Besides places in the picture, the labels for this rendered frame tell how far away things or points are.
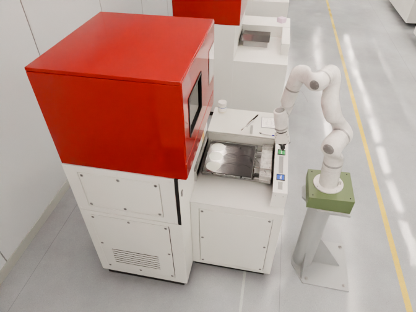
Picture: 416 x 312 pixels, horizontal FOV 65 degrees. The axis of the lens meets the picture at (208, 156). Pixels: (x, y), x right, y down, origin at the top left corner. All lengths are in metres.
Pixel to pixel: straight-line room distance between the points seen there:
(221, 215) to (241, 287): 0.76
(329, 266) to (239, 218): 1.06
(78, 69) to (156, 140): 0.48
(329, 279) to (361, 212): 0.87
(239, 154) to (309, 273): 1.16
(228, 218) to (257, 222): 0.19
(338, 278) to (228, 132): 1.48
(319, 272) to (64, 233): 2.26
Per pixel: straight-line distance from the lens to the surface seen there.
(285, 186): 2.18
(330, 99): 1.96
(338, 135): 2.03
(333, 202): 2.24
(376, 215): 3.58
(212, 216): 2.29
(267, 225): 2.28
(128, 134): 1.69
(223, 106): 2.72
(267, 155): 2.51
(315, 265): 3.01
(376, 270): 3.19
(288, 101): 2.10
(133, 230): 2.30
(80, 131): 1.82
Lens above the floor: 2.50
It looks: 41 degrees down
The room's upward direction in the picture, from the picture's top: straight up
